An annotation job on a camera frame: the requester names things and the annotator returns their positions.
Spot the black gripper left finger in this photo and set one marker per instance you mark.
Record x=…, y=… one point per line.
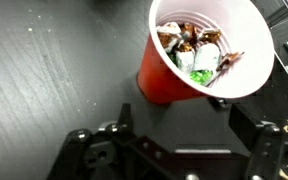
x=83, y=151

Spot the pile of candies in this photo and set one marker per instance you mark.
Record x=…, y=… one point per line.
x=196, y=53

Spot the red plastic cup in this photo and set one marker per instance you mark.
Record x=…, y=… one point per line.
x=243, y=30

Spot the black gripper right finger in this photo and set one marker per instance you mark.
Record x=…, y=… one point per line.
x=262, y=140

